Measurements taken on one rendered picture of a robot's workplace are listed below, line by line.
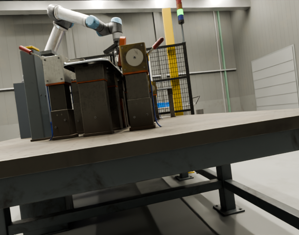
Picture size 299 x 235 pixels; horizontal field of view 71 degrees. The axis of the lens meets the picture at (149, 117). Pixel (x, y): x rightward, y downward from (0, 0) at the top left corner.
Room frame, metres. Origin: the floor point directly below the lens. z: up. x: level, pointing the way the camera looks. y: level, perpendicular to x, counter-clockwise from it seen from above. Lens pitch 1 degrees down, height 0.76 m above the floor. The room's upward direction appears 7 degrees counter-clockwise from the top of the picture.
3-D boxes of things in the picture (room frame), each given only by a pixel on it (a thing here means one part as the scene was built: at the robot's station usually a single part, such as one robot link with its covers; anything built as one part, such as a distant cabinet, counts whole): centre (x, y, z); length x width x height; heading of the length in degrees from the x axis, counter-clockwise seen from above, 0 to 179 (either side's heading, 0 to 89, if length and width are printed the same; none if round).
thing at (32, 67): (1.05, 0.55, 0.92); 0.08 x 0.08 x 0.44; 86
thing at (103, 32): (1.53, 0.25, 1.41); 0.11 x 0.11 x 0.08; 71
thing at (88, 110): (0.89, 0.22, 0.84); 0.12 x 0.05 x 0.29; 86
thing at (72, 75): (1.20, 0.38, 0.90); 0.13 x 0.08 x 0.41; 86
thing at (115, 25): (1.51, 0.15, 1.41); 0.09 x 0.08 x 0.11; 71
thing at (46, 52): (1.31, 0.53, 1.16); 0.37 x 0.14 x 0.02; 176
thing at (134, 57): (0.91, 0.02, 0.88); 0.14 x 0.09 x 0.36; 86
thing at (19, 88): (1.62, 0.86, 0.90); 0.20 x 0.20 x 0.40; 12
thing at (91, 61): (1.49, 0.17, 1.00); 1.38 x 0.22 x 0.02; 176
